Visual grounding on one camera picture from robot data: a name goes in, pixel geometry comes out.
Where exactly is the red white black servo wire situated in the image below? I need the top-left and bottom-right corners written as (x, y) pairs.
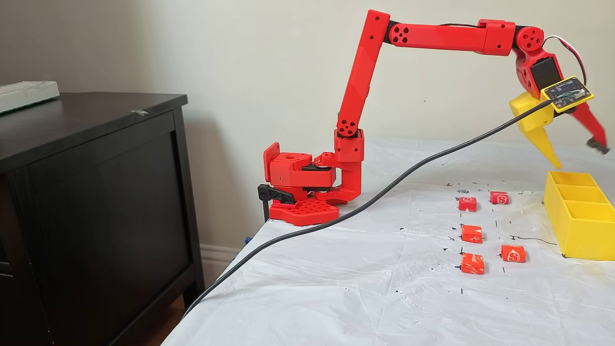
top-left (543, 35), bottom-right (588, 87)

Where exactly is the camera board in yellow mount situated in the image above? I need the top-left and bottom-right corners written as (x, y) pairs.
top-left (540, 75), bottom-right (595, 114)

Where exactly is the white plastic table cover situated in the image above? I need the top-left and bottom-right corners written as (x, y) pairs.
top-left (161, 139), bottom-right (615, 346)

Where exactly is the black wooden cabinet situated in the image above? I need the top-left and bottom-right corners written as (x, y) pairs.
top-left (0, 92), bottom-right (206, 346)

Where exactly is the black table clamp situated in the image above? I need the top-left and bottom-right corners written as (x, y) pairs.
top-left (257, 184), bottom-right (295, 224)

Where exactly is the yellow three-compartment box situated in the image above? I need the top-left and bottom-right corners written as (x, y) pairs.
top-left (543, 171), bottom-right (615, 261)

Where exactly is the black camera cable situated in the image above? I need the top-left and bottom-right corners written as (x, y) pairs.
top-left (182, 99), bottom-right (553, 319)

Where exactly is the white foam tray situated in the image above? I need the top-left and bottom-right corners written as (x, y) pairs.
top-left (0, 81), bottom-right (61, 115)

